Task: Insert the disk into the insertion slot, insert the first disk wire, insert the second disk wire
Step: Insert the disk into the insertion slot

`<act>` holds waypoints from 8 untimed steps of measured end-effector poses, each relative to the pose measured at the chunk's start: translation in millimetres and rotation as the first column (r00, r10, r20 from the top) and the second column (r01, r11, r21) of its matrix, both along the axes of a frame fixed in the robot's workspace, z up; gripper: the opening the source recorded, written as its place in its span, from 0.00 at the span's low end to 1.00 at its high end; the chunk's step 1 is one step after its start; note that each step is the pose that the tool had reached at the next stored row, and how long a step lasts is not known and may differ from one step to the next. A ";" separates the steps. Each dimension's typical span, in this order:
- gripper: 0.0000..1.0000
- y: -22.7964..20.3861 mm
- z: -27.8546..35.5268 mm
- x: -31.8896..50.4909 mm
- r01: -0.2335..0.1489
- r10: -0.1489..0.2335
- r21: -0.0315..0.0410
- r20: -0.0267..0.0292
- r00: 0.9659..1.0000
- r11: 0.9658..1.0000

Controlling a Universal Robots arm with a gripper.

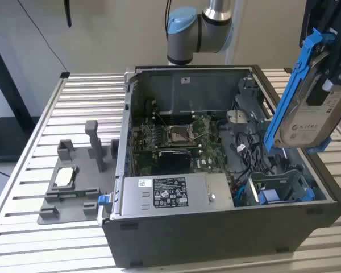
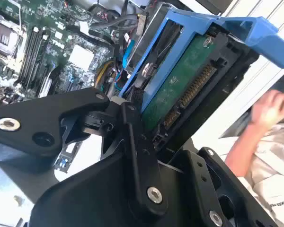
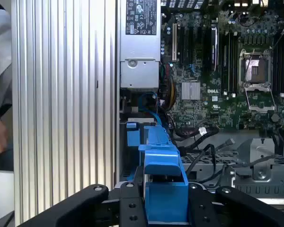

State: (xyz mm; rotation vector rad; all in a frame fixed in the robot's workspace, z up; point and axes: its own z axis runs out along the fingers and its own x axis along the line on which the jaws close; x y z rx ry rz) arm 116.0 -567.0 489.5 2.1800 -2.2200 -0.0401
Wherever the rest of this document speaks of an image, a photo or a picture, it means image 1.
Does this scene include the CPU socket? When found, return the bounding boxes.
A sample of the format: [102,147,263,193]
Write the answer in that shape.
[164,125,194,146]

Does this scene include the black monitor stand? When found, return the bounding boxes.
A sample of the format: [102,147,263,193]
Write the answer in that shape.
[0,31,39,163]

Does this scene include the black antenna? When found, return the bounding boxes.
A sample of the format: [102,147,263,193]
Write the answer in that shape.
[63,0,73,28]

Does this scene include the grey metal drive cage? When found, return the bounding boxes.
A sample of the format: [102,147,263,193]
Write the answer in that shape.
[225,93,274,144]

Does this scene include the blue data cable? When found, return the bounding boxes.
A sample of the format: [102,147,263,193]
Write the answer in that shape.
[234,181,247,203]

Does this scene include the silver power supply unit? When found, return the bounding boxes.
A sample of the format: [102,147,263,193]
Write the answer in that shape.
[119,173,235,221]

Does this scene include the black open PC case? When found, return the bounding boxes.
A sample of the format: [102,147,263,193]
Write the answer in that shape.
[102,64,341,270]

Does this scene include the grey metal disk bay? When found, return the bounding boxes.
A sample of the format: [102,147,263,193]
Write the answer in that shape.
[249,169,317,206]

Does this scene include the silver CPU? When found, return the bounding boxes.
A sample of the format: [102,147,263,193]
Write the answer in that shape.
[53,167,75,187]

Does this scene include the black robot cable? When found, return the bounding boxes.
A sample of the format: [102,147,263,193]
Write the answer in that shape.
[164,0,172,35]

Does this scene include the grey parts rack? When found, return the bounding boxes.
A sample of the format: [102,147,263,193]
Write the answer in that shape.
[37,120,123,227]

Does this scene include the green Dell motherboard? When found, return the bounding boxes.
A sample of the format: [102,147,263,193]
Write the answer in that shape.
[130,113,231,177]

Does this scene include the thin metal locking lever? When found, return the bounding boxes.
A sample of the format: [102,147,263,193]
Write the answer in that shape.
[155,111,173,127]

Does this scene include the thin black wall cable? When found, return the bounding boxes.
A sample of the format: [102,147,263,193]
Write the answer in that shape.
[16,0,68,74]

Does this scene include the hard disk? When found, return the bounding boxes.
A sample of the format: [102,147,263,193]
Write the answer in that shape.
[263,28,341,156]

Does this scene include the black flat disk power wire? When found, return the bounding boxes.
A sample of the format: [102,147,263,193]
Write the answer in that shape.
[230,131,263,160]

